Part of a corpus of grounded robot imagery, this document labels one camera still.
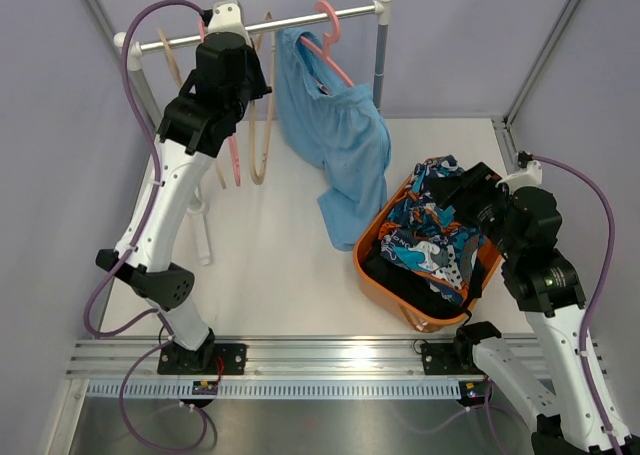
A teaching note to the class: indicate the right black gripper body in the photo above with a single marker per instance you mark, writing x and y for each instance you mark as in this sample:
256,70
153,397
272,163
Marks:
488,205

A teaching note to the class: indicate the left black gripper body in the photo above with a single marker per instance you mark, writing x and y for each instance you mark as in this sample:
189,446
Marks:
251,87

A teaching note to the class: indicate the pink plastic hanger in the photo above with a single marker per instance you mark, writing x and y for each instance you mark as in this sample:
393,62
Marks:
328,40
232,142

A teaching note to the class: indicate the beige wooden hanger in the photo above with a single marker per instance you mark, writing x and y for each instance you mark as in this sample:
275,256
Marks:
258,167
176,75

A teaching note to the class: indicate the colourful patterned shorts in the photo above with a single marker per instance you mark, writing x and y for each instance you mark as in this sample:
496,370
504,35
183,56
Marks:
422,238

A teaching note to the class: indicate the light blue shorts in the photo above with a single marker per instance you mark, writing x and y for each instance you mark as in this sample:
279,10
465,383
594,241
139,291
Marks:
337,129

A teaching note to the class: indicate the black shorts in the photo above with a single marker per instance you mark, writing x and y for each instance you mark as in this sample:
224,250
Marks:
414,290

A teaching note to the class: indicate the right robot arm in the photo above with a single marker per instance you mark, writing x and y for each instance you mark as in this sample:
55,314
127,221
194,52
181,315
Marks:
521,220

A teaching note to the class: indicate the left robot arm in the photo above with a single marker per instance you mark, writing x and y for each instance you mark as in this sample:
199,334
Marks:
226,77

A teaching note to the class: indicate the orange plastic basket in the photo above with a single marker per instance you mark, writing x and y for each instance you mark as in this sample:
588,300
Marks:
489,257

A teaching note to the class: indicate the white clothes rack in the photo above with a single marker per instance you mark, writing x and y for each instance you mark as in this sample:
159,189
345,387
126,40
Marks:
134,78

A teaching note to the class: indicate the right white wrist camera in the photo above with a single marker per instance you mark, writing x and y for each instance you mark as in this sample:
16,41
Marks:
528,174

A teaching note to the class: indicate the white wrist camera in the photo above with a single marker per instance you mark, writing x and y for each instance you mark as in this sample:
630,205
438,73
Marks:
226,16
528,174

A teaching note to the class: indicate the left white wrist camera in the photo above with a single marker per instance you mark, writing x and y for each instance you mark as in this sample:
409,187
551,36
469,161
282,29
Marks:
226,16

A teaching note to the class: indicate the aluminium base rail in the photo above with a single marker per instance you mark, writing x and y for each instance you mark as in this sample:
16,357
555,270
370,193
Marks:
266,358

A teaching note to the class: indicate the white slotted cable duct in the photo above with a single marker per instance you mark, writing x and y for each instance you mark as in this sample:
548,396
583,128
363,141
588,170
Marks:
279,390

